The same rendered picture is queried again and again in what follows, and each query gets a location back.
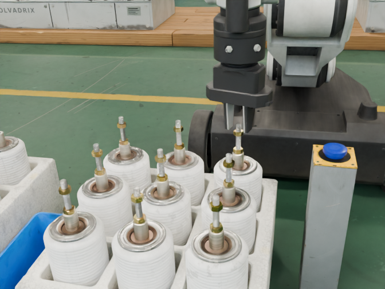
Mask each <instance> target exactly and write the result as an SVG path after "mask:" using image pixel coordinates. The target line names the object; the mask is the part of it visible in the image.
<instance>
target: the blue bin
mask: <svg viewBox="0 0 385 289"><path fill-rule="evenodd" d="M61 215H63V214H59V213H48V212H39V213H36V214H35V215H34V216H33V217H32V218H31V219H30V220H29V221H28V223H27V224H26V225H25V226H24V227H23V228H22V229H21V231H20V232H19V233H18V234H17V235H16V237H15V238H14V239H13V240H12V241H11V242H10V244H9V245H8V246H7V247H6V248H5V249H4V250H3V252H2V253H1V254H0V289H15V287H16V285H17V284H18V283H19V281H20V280H21V279H22V278H23V276H25V275H26V274H27V272H28V270H29V268H30V267H31V266H32V265H33V263H34V262H35V261H36V260H37V258H38V257H39V256H40V254H41V253H42V252H43V251H44V249H45V244H44V233H45V231H46V229H47V227H48V226H49V225H50V224H51V223H52V222H53V221H54V220H55V219H56V218H57V217H60V216H61Z"/></svg>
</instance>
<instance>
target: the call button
mask: <svg viewBox="0 0 385 289"><path fill-rule="evenodd" d="M323 153H324V154H325V156H326V157H328V158H330V159H342V158H343V157H344V156H345V155H347V148H346V147H345V146H344V145H343V144H340V143H327V144H325V145H324V146H323Z"/></svg>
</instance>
